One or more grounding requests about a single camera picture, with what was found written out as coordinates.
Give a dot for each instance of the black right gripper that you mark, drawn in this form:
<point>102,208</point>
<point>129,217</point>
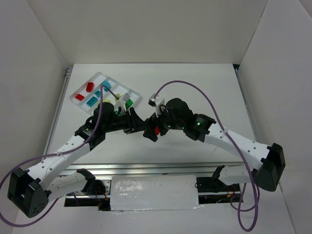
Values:
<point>160,125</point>

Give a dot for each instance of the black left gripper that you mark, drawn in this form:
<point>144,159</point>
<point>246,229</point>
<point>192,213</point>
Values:
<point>131,121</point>

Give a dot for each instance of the red rounded lego block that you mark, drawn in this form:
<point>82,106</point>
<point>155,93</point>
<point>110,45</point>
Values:
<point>157,131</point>

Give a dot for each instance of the small dark green lego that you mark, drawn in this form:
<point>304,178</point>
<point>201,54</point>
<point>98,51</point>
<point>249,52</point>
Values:
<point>128,103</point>

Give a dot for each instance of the blue stack lego brick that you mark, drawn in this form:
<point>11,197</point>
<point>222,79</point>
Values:
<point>92,101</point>

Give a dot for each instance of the red stack lego brick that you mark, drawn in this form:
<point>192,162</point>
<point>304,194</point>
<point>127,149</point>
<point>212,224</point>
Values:
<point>79,97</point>

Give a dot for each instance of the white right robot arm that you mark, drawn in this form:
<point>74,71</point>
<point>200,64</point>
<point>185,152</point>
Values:
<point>263,164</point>

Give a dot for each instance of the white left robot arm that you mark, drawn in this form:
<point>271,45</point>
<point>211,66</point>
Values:
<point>32,189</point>

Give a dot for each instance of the white divided sorting tray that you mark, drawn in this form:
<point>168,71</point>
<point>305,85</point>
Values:
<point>116,88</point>

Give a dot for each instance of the silver foil tape sheet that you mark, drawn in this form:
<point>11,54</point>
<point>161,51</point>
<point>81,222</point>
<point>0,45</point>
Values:
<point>145,193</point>

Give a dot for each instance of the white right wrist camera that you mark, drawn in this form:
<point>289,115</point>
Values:
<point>156,101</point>

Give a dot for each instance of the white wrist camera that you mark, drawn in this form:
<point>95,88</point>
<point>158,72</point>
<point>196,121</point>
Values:
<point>156,101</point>
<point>120,104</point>

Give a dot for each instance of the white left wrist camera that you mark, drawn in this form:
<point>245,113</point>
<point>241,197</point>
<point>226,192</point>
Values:
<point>120,104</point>

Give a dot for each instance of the aluminium front rail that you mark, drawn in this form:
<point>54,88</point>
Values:
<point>148,169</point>

